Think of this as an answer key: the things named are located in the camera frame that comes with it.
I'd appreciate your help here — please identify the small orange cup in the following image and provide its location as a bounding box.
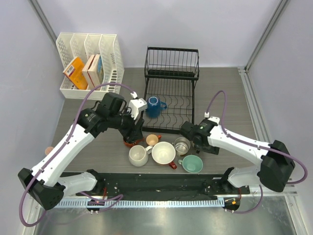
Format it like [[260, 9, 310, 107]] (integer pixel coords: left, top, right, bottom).
[[146, 134, 161, 146]]

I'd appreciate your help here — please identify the white mug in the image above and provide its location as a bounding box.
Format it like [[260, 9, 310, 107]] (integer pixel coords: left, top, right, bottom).
[[129, 145, 153, 167]]

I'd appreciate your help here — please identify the mint green cup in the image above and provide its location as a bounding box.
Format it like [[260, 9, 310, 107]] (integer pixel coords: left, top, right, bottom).
[[178, 155, 203, 173]]

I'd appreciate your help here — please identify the orange black mug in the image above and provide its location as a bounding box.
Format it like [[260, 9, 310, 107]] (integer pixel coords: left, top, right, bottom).
[[123, 138, 145, 148]]

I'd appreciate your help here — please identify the black wire dish rack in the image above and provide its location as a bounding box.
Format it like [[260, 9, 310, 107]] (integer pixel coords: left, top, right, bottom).
[[141, 47, 200, 134]]

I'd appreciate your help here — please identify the blue mug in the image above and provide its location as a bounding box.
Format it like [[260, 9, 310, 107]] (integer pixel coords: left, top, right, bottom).
[[146, 96, 167, 118]]

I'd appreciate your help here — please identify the steel cup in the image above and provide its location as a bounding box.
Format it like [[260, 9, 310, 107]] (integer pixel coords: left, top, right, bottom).
[[173, 137, 191, 156]]

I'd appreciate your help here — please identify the orange book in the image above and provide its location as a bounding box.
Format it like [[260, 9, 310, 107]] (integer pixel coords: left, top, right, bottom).
[[63, 56, 88, 90]]

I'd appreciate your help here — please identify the slotted cable duct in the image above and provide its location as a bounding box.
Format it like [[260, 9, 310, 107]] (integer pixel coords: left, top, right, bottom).
[[55, 198, 224, 209]]

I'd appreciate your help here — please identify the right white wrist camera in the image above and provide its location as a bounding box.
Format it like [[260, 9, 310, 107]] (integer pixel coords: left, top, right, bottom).
[[204, 112, 220, 125]]

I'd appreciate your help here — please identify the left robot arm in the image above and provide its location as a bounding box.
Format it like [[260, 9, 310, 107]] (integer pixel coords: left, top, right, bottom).
[[18, 92, 147, 211]]

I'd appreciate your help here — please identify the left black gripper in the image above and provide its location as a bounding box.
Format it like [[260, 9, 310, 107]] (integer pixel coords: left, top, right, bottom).
[[109, 106, 144, 141]]

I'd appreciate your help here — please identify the white plastic file organizer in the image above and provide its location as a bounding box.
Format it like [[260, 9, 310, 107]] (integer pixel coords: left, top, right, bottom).
[[56, 32, 124, 100]]

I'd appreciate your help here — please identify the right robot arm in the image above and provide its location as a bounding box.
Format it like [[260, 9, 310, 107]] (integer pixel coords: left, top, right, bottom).
[[179, 117, 295, 193]]

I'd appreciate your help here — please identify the large white red cup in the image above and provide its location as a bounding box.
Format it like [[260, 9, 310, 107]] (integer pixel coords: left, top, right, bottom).
[[152, 141, 177, 169]]

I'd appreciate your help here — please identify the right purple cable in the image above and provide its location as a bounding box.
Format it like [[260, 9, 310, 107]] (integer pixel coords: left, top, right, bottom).
[[206, 90, 308, 184]]

